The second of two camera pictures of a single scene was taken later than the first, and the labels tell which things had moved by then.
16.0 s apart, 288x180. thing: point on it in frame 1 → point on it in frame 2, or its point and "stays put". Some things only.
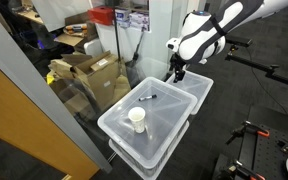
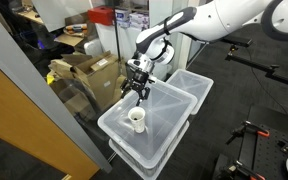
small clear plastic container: x=195 y=85 stays put
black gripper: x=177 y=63 → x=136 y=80
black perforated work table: x=264 y=155 stays put
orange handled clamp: x=247 y=125 stays put
